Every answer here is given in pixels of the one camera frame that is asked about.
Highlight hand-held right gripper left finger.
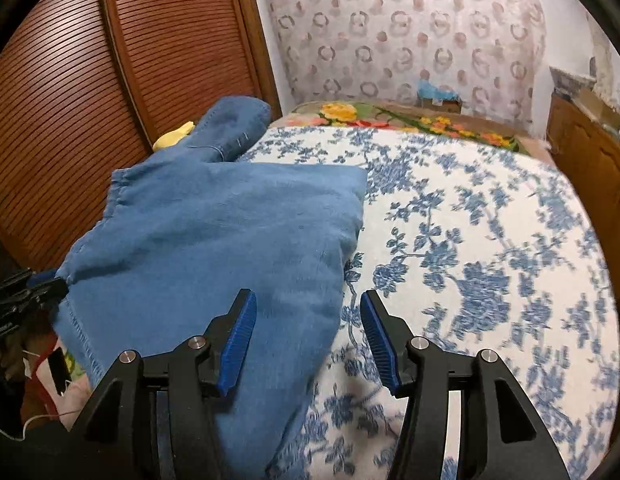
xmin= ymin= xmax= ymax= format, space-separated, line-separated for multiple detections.
xmin=67 ymin=288 xmax=258 ymax=480

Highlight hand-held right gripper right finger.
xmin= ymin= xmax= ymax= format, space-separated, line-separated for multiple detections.
xmin=360 ymin=289 xmax=573 ymax=480

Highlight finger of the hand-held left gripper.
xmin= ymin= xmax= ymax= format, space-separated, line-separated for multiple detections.
xmin=0 ymin=267 xmax=69 ymax=307

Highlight blue denim pants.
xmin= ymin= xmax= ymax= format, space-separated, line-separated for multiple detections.
xmin=52 ymin=97 xmax=369 ymax=480

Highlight pink printed cloth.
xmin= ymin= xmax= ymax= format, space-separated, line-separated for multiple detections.
xmin=17 ymin=332 xmax=93 ymax=423

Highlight blue floral bedsheet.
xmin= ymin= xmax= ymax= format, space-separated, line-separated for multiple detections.
xmin=235 ymin=125 xmax=620 ymax=480

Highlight yellow cloth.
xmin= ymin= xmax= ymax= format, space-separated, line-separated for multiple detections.
xmin=152 ymin=120 xmax=196 ymax=152

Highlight wooden louvered wardrobe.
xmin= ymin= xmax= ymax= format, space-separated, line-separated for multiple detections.
xmin=0 ymin=0 xmax=282 ymax=271

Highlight yellow flower blanket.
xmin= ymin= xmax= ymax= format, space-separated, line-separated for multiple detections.
xmin=282 ymin=100 xmax=553 ymax=158

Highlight blue plastic bag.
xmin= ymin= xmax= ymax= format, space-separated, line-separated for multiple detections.
xmin=416 ymin=80 xmax=459 ymax=102

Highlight wooden cabinet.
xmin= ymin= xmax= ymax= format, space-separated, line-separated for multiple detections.
xmin=545 ymin=92 xmax=620 ymax=221

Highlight open cardboard box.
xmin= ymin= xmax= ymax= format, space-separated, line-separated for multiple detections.
xmin=575 ymin=87 xmax=620 ymax=127

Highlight circle patterned curtain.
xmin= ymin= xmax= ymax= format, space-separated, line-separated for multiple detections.
xmin=250 ymin=0 xmax=548 ymax=136

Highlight beige lace curtain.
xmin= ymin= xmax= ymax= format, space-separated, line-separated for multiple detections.
xmin=587 ymin=10 xmax=620 ymax=111

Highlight white cable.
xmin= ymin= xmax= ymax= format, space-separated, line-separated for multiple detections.
xmin=0 ymin=347 xmax=78 ymax=443

